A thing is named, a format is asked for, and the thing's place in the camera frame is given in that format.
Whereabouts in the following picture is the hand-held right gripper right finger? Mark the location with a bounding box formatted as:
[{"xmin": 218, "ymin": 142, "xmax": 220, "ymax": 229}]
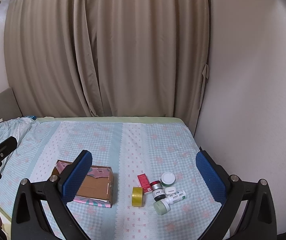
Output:
[{"xmin": 195, "ymin": 150, "xmax": 277, "ymax": 240}]

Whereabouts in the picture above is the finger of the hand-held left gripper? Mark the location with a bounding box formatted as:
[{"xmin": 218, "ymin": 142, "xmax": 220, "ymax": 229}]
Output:
[{"xmin": 0, "ymin": 136, "xmax": 18, "ymax": 167}]

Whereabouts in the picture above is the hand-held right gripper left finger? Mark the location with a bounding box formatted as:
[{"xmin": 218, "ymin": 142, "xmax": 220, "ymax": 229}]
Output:
[{"xmin": 11, "ymin": 150, "xmax": 93, "ymax": 240}]

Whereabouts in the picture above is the cardboard box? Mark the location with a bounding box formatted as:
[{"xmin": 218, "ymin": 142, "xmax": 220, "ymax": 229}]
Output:
[{"xmin": 51, "ymin": 159, "xmax": 115, "ymax": 209}]

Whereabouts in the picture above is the white pill bottle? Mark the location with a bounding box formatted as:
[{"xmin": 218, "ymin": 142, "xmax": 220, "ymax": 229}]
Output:
[{"xmin": 165, "ymin": 189, "xmax": 187, "ymax": 205}]

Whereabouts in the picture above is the green jar with white lid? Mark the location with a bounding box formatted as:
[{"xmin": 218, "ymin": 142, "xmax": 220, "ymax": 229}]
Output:
[{"xmin": 160, "ymin": 172, "xmax": 176, "ymax": 188}]

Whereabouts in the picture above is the white jar with black lid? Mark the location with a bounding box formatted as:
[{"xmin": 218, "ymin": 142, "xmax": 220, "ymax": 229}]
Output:
[{"xmin": 152, "ymin": 190, "xmax": 167, "ymax": 202}]

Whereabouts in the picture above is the red lid cosmetic jar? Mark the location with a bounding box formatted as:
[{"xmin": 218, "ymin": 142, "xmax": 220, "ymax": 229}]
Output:
[{"xmin": 150, "ymin": 180, "xmax": 162, "ymax": 192}]

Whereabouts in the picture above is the pale green jar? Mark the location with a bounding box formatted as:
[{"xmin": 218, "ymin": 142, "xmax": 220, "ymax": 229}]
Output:
[{"xmin": 153, "ymin": 199, "xmax": 172, "ymax": 216}]

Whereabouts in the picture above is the yellow tape roll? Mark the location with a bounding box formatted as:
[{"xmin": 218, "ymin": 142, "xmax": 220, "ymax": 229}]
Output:
[{"xmin": 132, "ymin": 186, "xmax": 144, "ymax": 207}]

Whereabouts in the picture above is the red carton box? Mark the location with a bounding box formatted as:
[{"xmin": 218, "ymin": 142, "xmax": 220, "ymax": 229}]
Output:
[{"xmin": 137, "ymin": 173, "xmax": 153, "ymax": 195}]

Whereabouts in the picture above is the light blue crumpled quilt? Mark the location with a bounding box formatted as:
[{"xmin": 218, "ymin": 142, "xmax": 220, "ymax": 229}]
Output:
[{"xmin": 0, "ymin": 118, "xmax": 37, "ymax": 155}]

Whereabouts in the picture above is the grey padded headboard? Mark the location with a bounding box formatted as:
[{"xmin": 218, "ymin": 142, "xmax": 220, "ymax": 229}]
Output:
[{"xmin": 0, "ymin": 87, "xmax": 24, "ymax": 133}]

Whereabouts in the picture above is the pale green mattress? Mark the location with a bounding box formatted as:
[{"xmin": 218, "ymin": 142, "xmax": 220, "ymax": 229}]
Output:
[{"xmin": 34, "ymin": 116, "xmax": 186, "ymax": 125}]

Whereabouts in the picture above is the beige curtain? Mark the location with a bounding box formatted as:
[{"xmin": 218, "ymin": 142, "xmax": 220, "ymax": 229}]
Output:
[{"xmin": 4, "ymin": 0, "xmax": 211, "ymax": 118}]

